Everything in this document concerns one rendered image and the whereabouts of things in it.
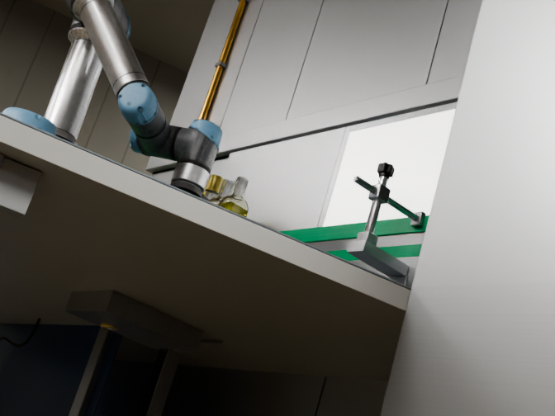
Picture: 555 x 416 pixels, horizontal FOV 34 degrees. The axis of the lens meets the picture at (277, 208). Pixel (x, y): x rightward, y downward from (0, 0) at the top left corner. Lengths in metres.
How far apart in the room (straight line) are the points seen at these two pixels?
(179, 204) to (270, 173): 1.18
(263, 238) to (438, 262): 0.25
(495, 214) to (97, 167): 0.53
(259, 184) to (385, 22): 0.52
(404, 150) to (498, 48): 0.63
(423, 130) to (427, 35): 0.31
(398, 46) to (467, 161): 0.97
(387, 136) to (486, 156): 0.77
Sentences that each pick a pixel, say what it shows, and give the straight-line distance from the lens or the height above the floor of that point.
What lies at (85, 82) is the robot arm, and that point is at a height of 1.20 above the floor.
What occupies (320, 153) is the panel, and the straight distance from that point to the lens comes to 2.22.
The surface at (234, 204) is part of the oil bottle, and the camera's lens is 2.14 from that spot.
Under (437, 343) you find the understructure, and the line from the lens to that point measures 1.24.
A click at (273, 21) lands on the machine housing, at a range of 2.82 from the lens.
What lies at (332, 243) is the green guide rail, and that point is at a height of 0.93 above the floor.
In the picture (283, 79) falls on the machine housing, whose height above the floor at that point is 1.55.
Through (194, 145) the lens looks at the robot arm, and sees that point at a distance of 1.96.
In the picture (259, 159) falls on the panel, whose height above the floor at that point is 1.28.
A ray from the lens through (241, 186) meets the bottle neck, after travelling 2.18.
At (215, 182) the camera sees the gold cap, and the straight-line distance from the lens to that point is 2.28.
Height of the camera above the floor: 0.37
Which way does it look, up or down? 19 degrees up
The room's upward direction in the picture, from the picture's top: 17 degrees clockwise
